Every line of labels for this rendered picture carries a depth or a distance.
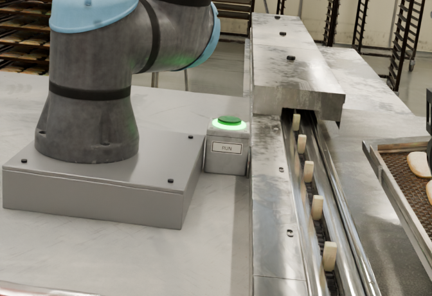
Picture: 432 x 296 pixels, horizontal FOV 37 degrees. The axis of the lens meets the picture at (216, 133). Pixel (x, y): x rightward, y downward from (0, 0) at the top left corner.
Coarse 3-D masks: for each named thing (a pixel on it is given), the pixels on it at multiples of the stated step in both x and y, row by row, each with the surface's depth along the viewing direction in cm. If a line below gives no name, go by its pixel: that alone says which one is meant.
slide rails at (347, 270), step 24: (288, 120) 131; (288, 144) 115; (312, 144) 117; (336, 216) 87; (312, 240) 79; (336, 240) 80; (312, 264) 73; (336, 264) 74; (312, 288) 68; (360, 288) 69
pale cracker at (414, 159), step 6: (408, 156) 97; (414, 156) 96; (420, 156) 96; (408, 162) 96; (414, 162) 94; (420, 162) 94; (426, 162) 93; (414, 168) 92; (420, 168) 92; (426, 168) 92; (420, 174) 91; (426, 174) 90
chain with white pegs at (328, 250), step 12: (264, 0) 383; (288, 108) 142; (300, 144) 114; (300, 156) 114; (312, 168) 101; (312, 192) 97; (312, 204) 88; (312, 216) 88; (324, 240) 82; (324, 252) 75; (324, 264) 74; (336, 288) 71
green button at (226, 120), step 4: (220, 116) 108; (224, 116) 108; (228, 116) 108; (232, 116) 109; (220, 120) 106; (224, 120) 106; (228, 120) 106; (232, 120) 106; (236, 120) 107; (240, 120) 108; (224, 124) 106; (228, 124) 106; (232, 124) 106; (236, 124) 106; (240, 124) 107
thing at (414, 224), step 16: (384, 144) 102; (400, 144) 102; (416, 144) 102; (400, 160) 98; (384, 176) 91; (400, 176) 92; (416, 176) 91; (400, 192) 86; (416, 192) 86; (400, 208) 82; (416, 208) 81; (416, 224) 74
